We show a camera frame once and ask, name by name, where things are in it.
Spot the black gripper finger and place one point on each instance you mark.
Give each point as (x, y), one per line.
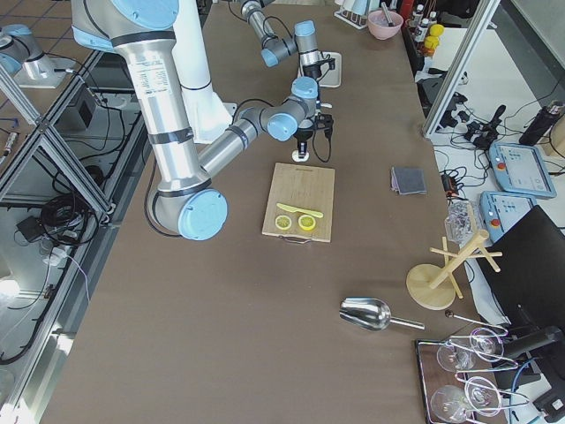
(299, 148)
(305, 148)

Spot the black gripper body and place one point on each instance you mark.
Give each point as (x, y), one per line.
(303, 133)
(312, 71)

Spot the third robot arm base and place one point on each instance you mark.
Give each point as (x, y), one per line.
(25, 60)

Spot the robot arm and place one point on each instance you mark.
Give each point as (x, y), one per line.
(278, 35)
(192, 134)

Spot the pink bowl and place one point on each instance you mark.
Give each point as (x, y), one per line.
(379, 27)

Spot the beige rabbit tray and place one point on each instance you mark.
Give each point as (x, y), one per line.
(334, 78)

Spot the yellow plastic knife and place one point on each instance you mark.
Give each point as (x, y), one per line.
(293, 209)

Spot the thick lemon half slice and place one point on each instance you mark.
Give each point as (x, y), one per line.
(307, 222)

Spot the thin lemon slice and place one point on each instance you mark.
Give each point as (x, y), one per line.
(283, 222)

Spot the grey folded cloth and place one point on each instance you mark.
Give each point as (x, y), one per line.
(408, 180)

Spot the metal scoop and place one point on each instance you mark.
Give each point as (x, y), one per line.
(372, 314)

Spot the wooden cup rack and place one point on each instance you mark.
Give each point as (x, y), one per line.
(436, 288)

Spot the lower teach pendant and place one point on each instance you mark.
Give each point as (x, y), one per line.
(502, 210)

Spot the teach pendant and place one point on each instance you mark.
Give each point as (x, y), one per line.
(520, 169)
(502, 210)

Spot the upper teach pendant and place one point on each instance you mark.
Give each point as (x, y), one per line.
(520, 169)

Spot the black monitor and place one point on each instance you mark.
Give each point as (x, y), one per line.
(530, 285)

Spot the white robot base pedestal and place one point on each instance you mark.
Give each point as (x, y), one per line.
(207, 115)

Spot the wire glass rack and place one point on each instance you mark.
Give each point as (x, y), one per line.
(456, 377)

